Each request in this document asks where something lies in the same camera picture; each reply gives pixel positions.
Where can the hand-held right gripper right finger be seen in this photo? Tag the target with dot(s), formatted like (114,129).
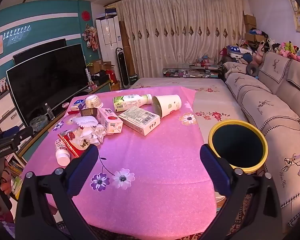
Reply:
(213,170)

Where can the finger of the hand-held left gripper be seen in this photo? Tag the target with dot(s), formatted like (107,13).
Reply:
(17,133)

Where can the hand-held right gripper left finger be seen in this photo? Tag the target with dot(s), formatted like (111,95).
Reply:
(82,172)

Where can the red snack packet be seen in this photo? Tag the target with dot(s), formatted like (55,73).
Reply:
(72,148)

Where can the white pill bottle red label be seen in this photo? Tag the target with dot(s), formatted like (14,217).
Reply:
(62,152)

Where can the dark bin with yellow rim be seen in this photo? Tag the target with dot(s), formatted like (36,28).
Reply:
(240,145)

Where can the white tissue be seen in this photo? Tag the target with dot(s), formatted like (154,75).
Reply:
(92,135)

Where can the white foam fruit net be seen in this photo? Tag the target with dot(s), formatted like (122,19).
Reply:
(85,121)

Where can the strawberry print milk carton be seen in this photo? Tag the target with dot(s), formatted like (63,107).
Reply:
(110,121)

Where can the brown plastic tray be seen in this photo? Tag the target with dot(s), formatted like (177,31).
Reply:
(88,111)

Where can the white carton with barcode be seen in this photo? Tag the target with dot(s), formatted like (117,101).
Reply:
(140,120)

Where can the white paper cup leaf print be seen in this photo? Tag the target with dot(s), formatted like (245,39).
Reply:
(170,103)

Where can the white bottle with green label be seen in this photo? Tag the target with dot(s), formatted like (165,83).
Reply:
(130,102)

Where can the person's left hand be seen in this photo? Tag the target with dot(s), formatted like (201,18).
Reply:
(5,186)

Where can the bookshelf with books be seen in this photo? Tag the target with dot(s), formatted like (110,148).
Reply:
(3,110)

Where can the clear water bottle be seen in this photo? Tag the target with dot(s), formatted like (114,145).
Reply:
(50,113)

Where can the patterned red rug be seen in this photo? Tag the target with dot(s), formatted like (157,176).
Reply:
(245,212)

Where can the large curved black television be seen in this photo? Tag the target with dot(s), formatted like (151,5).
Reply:
(47,87)

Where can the small red tray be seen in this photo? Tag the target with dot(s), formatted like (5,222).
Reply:
(73,111)

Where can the pink floral tablecloth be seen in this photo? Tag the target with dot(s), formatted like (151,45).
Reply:
(152,167)

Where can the small blue white box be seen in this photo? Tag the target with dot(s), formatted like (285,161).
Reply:
(78,103)

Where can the bed with floral white sheet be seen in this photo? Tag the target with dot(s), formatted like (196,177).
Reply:
(210,97)

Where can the flat black television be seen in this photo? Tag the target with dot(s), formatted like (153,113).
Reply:
(40,50)

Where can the beige sofa with deer covers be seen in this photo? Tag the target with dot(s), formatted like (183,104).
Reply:
(277,110)

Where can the glass coffee table with books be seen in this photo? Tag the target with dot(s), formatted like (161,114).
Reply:
(190,73)

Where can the red gift bag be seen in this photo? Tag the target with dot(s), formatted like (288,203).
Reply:
(110,75)

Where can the open cardboard boxes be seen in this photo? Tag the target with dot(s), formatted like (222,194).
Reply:
(95,67)

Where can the grey neck pillow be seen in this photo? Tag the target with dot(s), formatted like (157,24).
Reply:
(248,70)

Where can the black tower fan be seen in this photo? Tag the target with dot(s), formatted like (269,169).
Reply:
(121,67)

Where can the brown rolled mat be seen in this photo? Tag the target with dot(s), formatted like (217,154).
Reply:
(126,50)

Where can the white standing air conditioner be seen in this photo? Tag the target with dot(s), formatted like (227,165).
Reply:
(107,37)

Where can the beige embroidered curtain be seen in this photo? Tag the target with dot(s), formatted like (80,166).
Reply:
(177,42)

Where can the brown cardboard box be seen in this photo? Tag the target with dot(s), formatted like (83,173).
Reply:
(253,37)
(250,21)

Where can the row of plush toys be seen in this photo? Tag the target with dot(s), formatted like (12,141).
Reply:
(287,48)

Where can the blue white stacked boxes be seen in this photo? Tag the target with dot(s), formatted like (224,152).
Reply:
(110,11)

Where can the artificial flower wall decoration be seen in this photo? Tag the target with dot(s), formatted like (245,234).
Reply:
(91,37)

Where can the red round wall ornament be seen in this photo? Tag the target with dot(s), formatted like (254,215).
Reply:
(85,15)

